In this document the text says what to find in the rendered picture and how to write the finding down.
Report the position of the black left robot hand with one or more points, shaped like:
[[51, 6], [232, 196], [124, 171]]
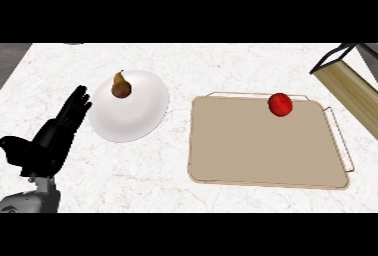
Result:
[[55, 133]]

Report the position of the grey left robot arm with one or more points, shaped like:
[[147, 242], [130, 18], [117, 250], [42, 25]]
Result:
[[30, 199]]

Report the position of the red round squash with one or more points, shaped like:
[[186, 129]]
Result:
[[279, 104]]

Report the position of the white oval plate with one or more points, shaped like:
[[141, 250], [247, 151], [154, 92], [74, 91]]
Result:
[[129, 110]]

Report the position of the brown pear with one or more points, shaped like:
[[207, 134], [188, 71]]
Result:
[[120, 87]]

